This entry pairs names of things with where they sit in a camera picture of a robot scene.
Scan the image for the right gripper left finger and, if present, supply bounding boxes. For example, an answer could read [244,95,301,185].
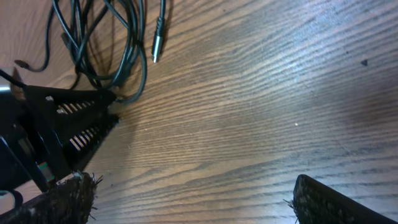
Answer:
[1,172,103,224]

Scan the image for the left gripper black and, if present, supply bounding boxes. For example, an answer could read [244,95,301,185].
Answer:
[1,86,119,192]

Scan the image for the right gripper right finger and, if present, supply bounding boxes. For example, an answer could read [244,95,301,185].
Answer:
[288,174,397,224]

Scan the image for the black cable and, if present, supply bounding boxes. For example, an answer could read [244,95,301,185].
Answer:
[14,0,167,105]

